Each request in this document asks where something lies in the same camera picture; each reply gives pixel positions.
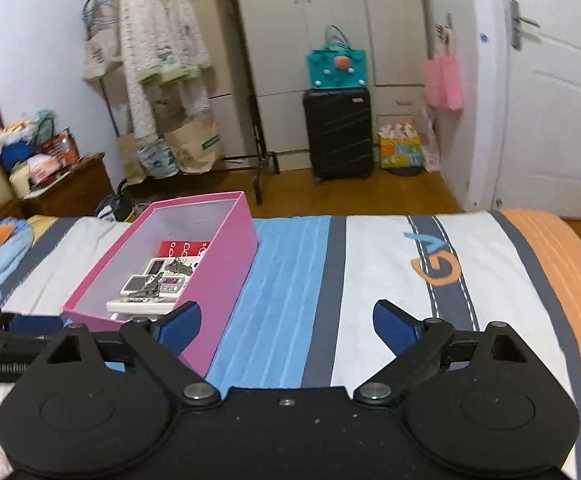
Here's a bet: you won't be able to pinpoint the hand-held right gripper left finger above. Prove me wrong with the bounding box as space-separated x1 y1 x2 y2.
45 301 221 407

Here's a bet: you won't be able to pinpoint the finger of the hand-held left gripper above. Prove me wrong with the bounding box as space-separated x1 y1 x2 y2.
0 310 65 338

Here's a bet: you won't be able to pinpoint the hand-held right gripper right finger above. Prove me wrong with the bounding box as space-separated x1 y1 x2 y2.
353 299 528 407

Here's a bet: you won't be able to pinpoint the long white remote control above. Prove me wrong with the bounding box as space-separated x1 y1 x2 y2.
120 274 187 295

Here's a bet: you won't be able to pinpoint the small white remote control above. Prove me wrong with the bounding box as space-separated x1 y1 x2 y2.
107 298 181 315

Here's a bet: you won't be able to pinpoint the pink cardboard box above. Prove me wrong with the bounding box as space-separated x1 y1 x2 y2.
62 191 260 378

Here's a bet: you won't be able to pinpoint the striped bed sheet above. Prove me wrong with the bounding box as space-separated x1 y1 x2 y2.
0 208 581 480

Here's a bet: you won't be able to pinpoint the light blue plush toy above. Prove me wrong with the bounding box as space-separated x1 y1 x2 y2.
0 217 34 306

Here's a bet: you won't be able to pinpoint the red glasses-print card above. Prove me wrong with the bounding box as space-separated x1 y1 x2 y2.
159 240 212 259

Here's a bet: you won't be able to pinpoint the black bag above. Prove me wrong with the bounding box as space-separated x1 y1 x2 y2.
95 182 136 223

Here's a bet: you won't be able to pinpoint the wooden nightstand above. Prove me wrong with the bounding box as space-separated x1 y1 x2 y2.
20 152 116 218

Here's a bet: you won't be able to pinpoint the tissue box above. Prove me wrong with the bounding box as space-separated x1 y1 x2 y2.
25 155 61 183

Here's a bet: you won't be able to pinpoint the black clothes rack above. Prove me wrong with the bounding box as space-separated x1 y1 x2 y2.
84 0 280 206

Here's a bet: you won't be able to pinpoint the patterned white bag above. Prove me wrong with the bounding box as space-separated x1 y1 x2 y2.
136 139 178 180

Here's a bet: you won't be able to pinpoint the colourful gift bag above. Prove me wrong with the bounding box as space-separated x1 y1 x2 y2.
377 120 423 171

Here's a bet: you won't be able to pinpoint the blue bag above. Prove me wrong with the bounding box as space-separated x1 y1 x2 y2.
0 135 36 171

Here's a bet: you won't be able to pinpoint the narrow brown paper bag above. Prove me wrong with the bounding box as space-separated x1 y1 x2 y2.
116 132 146 186

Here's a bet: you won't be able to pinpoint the red packet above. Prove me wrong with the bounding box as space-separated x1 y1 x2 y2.
38 130 80 166

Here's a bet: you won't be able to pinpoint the large brown paper bag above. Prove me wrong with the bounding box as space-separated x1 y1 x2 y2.
163 115 224 175

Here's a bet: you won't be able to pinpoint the white plastic bag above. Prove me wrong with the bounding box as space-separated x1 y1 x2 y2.
417 105 442 172

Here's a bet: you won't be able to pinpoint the black suitcase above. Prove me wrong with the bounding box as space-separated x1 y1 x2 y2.
303 87 374 182

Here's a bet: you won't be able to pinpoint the pink paper bag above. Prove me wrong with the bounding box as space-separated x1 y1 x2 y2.
424 52 465 111

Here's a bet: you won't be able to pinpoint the white door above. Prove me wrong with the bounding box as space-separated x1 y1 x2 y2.
490 0 581 223

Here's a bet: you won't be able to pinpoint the teal handbag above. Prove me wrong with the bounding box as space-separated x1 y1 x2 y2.
306 25 368 91

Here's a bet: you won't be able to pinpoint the canvas tote bag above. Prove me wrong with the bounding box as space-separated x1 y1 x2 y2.
81 27 124 82

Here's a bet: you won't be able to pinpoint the white knitted cardigan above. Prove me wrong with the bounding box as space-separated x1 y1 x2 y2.
119 0 211 140

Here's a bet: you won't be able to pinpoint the white wardrobe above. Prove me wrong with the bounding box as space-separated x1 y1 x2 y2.
190 0 428 161

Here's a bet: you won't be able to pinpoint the clothes hangers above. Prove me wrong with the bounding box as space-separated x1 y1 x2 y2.
81 0 121 28

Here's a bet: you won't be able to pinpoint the metal door handle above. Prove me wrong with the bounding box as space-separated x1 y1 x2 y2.
509 0 541 51

